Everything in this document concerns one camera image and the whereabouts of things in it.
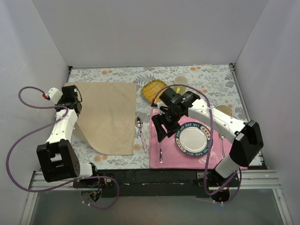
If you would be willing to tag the green rimmed white plate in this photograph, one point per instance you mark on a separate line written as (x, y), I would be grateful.
(193, 139)

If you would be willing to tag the silver spoon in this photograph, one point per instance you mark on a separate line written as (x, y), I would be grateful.
(222, 142)

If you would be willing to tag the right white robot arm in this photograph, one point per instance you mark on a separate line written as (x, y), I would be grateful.
(245, 137)

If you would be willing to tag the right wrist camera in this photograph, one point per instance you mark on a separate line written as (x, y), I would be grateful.
(169, 97)

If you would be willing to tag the aluminium frame rail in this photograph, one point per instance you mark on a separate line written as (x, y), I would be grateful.
(250, 179)

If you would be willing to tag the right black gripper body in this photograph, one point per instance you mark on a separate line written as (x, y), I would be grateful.
(165, 122)

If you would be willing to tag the silver fork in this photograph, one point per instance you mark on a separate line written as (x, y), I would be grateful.
(160, 153)

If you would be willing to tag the beige cloth napkin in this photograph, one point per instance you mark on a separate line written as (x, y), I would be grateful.
(107, 118)

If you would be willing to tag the pink placemat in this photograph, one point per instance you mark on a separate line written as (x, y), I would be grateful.
(174, 158)

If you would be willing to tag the pink mug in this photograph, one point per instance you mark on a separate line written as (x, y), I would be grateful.
(226, 110)

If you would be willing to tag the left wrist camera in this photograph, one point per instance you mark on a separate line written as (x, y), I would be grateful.
(54, 95)

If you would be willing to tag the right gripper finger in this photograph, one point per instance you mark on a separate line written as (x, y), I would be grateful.
(172, 129)
(158, 122)

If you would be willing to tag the yellow green mug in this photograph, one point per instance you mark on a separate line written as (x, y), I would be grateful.
(180, 82)

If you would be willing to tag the yellow woven bamboo tray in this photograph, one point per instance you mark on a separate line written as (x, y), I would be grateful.
(150, 89)

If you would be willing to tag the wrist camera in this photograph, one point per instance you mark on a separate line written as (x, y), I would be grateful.
(169, 97)
(54, 95)

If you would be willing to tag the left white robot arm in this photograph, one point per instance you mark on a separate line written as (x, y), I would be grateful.
(57, 157)

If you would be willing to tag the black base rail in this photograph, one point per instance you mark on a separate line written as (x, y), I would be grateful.
(158, 182)

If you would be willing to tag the pink handled spoon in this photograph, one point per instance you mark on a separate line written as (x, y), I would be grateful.
(139, 125)

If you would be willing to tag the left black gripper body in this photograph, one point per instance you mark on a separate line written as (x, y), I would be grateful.
(71, 103)

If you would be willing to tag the floral tablecloth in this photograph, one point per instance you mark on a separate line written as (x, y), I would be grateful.
(216, 81)

